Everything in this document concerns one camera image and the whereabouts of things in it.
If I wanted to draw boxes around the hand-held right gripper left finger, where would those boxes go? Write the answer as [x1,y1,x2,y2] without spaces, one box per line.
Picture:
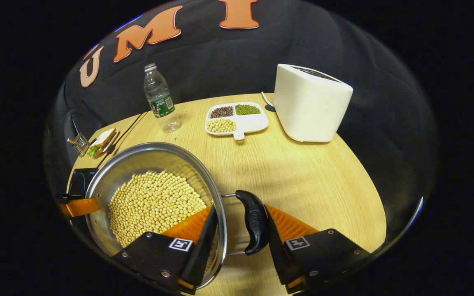
[112,205,220,296]

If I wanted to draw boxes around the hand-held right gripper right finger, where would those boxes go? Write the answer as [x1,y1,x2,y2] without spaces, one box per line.
[263,203,372,294]

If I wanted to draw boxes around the black induction cooktop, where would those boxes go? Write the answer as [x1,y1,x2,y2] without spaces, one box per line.
[67,167,100,198]

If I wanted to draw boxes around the steel pot with black handle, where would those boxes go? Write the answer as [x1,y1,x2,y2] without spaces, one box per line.
[85,142,270,290]

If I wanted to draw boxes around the sandwich in clear wrap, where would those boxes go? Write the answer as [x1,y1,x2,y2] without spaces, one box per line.
[87,127,119,158]

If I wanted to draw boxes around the pile of yellow soybeans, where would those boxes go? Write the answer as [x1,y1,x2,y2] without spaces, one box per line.
[107,170,208,248]

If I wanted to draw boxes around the small heap of soybeans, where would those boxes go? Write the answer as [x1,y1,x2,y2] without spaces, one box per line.
[207,118,237,133]

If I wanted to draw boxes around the white divided bean tray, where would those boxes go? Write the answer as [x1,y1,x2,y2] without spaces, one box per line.
[204,102,270,141]

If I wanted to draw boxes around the clear plastic water bottle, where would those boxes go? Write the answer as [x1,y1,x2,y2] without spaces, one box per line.
[144,62,182,133]

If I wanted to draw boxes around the pile of dark red beans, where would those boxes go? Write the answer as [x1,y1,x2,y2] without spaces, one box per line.
[210,106,234,119]

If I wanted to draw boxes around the pile of green mung beans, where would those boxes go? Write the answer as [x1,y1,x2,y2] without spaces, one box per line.
[235,104,261,116]

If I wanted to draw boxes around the white toaster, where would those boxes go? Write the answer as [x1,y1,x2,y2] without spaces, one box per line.
[273,63,353,143]

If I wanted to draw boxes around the black backdrop cloth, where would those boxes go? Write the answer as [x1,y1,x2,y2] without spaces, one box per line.
[44,0,437,255]

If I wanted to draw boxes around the small metal wire rack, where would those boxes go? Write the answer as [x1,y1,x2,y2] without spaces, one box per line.
[67,132,91,157]

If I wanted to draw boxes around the thin black cable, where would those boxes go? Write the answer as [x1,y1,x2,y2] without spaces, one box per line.
[97,111,149,169]

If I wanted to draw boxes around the white toaster cable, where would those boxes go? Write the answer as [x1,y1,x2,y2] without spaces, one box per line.
[260,91,277,112]

